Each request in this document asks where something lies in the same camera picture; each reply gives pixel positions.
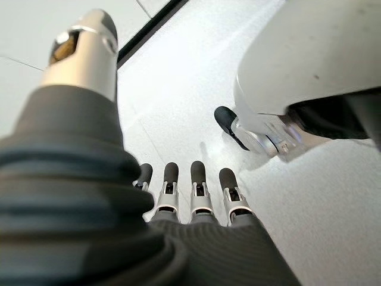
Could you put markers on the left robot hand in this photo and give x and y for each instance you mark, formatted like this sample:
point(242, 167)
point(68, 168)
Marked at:
point(74, 208)

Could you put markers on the white left robot leg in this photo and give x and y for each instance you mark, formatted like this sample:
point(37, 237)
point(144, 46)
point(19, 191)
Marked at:
point(297, 65)

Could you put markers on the white cabinet door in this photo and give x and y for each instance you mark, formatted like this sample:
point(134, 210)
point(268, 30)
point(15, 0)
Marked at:
point(154, 6)
point(26, 32)

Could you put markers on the black left robot foot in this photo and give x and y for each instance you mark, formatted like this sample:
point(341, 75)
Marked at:
point(227, 120)

